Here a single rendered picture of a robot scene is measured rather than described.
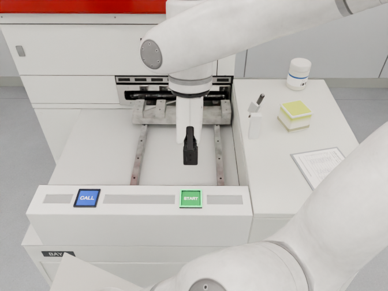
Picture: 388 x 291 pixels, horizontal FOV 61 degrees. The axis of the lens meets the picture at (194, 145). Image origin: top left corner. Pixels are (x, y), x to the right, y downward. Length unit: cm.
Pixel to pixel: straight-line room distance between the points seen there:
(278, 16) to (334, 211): 27
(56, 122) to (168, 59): 106
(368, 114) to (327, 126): 194
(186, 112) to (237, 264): 32
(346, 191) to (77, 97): 117
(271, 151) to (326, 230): 59
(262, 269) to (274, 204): 45
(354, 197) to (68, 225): 69
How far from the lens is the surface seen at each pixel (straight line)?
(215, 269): 39
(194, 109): 61
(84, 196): 88
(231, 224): 84
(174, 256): 97
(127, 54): 125
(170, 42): 50
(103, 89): 135
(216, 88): 128
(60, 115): 149
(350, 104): 311
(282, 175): 91
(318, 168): 95
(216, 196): 85
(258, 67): 299
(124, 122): 131
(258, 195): 85
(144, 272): 106
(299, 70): 121
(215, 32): 49
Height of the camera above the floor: 161
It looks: 42 degrees down
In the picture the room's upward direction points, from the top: straight up
